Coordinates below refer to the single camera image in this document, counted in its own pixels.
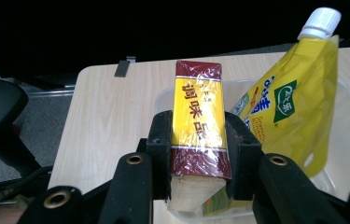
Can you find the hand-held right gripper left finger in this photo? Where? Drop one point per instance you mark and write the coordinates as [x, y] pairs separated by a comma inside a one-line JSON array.
[[160, 149]]

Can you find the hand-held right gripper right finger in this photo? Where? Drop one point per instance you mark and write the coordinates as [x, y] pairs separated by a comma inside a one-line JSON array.
[[241, 149]]

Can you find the red and yellow box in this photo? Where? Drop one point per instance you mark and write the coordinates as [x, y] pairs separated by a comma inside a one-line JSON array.
[[199, 118]]

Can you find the yellow spout pouch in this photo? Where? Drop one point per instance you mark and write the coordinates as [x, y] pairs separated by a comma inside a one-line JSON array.
[[300, 124]]

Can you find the black table edge clip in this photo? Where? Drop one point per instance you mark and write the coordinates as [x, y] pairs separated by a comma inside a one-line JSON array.
[[122, 69]]

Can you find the grey metal rail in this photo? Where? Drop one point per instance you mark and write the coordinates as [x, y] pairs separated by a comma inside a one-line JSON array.
[[51, 92]]

